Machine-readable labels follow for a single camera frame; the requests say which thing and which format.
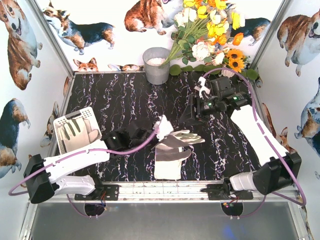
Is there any white work glove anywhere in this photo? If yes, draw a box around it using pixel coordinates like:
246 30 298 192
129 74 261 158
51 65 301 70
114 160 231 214
170 130 206 145

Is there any grey palm work glove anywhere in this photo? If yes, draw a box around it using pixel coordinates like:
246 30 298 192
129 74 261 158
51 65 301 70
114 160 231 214
154 134 192 181

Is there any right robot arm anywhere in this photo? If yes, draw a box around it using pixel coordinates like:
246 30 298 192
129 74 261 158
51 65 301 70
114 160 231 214
179 76 302 195

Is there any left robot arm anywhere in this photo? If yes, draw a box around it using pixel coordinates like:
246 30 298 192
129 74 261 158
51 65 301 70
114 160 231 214
23 122 156 204

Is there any white perforated storage basket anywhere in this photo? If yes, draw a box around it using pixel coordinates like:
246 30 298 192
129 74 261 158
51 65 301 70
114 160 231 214
53 106 102 154

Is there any grey metal bucket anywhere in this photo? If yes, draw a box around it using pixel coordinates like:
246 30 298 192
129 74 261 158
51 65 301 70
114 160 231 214
142 47 170 85

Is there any artificial flower bouquet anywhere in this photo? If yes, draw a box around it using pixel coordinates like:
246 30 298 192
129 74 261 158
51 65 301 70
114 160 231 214
160 0 259 80

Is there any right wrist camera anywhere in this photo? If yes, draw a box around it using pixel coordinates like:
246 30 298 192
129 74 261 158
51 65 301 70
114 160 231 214
194 76 211 100

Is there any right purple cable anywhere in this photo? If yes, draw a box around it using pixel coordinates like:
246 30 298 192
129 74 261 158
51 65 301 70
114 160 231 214
201 67 308 220

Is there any purple cable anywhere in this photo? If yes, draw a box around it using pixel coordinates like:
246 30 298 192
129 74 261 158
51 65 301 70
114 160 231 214
8 124 161 220
201 67 308 220

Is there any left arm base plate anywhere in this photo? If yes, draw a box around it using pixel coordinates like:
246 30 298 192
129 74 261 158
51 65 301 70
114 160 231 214
74 184 120 201

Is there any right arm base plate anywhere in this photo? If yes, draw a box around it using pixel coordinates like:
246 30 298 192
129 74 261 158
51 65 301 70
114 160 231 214
201 184 254 200

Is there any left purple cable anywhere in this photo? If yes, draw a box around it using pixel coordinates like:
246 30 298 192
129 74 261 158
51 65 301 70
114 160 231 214
8 124 161 220

